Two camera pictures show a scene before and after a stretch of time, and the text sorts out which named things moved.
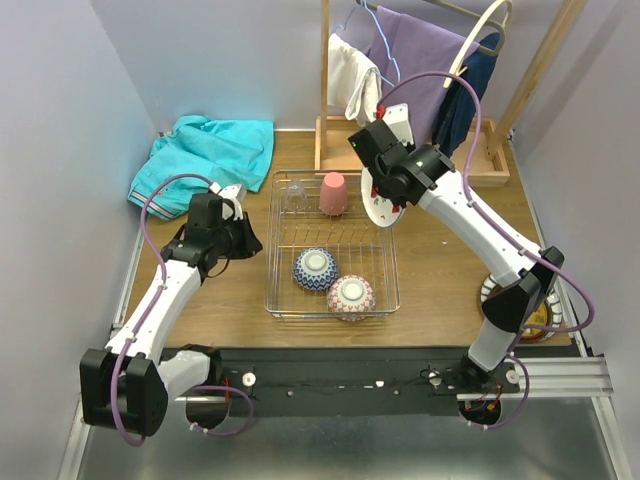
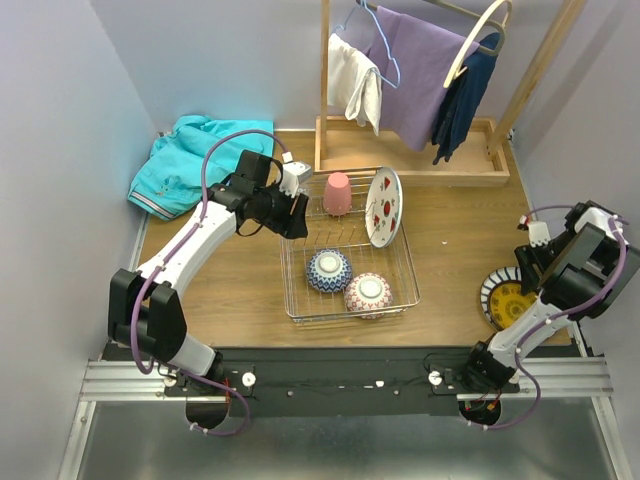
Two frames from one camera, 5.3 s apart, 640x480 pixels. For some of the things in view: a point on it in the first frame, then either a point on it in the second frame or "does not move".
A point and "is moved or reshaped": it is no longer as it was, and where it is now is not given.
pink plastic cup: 333,194 does not move
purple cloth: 404,45 does not move
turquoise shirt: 225,153 does not move
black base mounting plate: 286,381 does not move
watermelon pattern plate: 379,209 is moved or reshaped
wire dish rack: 327,257 is moved or reshaped
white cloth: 353,80 does not move
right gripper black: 409,149 to 529,280
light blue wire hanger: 397,83 does not move
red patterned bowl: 351,297 to 368,291
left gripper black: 245,236 to 288,215
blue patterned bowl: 315,268 is moved or reshaped
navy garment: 459,100 does not move
